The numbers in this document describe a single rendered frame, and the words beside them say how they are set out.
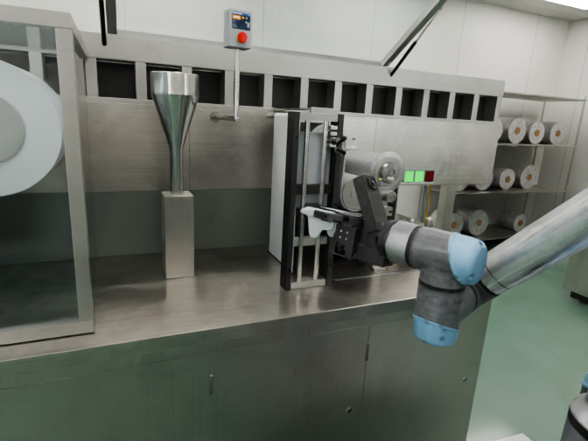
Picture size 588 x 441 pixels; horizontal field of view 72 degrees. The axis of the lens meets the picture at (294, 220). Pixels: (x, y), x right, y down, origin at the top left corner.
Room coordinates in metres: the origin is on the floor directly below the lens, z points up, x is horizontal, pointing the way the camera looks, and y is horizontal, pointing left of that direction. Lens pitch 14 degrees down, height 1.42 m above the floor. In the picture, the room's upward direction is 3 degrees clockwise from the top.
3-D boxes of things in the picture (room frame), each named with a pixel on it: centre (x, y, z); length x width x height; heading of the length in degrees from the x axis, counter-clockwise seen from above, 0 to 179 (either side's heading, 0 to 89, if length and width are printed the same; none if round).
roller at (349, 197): (1.53, -0.17, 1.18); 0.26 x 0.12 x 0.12; 24
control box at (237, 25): (1.27, 0.19, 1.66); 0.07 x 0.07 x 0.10; 31
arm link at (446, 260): (0.64, -0.26, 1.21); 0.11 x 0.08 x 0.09; 47
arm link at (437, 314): (0.66, -0.27, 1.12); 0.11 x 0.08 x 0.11; 137
